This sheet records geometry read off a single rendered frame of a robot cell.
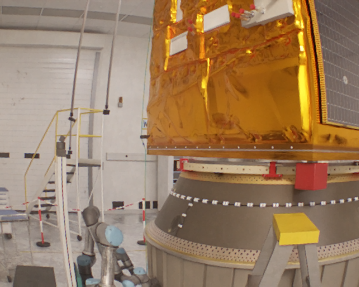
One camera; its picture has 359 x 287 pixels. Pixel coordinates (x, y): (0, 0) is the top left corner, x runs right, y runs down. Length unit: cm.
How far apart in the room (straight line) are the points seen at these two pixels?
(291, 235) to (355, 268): 116
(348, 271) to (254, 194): 89
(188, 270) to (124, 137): 819
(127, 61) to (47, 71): 264
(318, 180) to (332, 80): 55
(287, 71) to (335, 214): 93
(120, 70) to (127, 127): 168
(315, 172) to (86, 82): 859
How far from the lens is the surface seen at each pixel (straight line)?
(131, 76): 1042
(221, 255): 204
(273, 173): 208
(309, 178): 180
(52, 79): 966
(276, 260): 122
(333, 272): 214
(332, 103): 184
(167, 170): 982
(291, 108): 179
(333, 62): 194
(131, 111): 1029
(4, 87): 953
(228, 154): 227
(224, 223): 212
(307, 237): 120
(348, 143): 206
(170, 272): 239
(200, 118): 248
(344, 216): 220
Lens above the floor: 179
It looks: level
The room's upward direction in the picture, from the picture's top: 1 degrees clockwise
